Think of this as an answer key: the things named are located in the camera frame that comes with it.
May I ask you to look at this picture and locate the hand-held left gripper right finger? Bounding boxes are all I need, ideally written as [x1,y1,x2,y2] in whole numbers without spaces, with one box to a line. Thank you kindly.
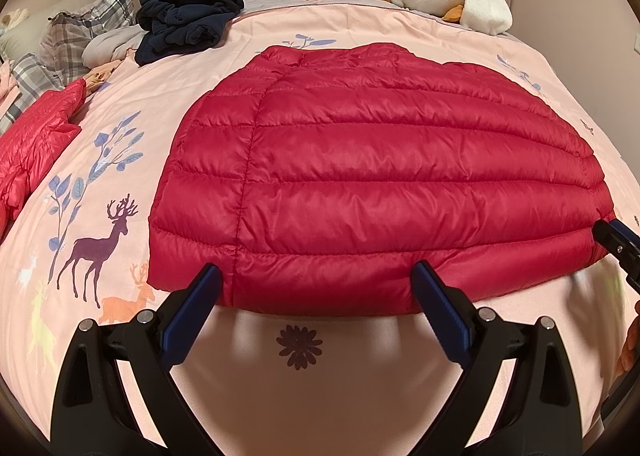
[410,260,583,456]

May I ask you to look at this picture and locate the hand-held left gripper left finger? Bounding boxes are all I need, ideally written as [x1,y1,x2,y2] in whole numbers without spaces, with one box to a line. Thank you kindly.
[50,263,221,456]

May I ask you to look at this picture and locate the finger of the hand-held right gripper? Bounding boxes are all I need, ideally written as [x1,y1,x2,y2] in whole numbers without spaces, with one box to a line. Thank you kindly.
[592,219,640,295]

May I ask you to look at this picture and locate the red down jacket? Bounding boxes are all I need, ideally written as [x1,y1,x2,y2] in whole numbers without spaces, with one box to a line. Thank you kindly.
[0,78,87,233]
[147,42,617,309]

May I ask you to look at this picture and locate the pink printed duvet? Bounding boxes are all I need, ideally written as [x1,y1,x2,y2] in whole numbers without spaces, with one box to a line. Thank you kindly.
[0,0,640,456]

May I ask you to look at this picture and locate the grey cloth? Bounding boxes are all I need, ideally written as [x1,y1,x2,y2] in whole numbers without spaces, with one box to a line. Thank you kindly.
[81,29,147,66]

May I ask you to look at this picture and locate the plaid pillow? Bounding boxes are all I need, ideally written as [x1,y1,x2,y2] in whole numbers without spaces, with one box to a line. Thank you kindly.
[0,54,57,133]
[39,0,140,73]

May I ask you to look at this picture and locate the navy blue garment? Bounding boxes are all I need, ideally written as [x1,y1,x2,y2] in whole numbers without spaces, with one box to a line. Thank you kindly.
[135,0,245,66]

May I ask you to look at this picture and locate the beige headboard cushion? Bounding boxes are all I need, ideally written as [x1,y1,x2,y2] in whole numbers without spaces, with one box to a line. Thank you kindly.
[0,0,99,62]

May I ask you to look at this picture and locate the small white plush toys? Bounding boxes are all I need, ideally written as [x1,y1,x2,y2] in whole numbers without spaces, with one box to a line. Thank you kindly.
[0,7,31,28]

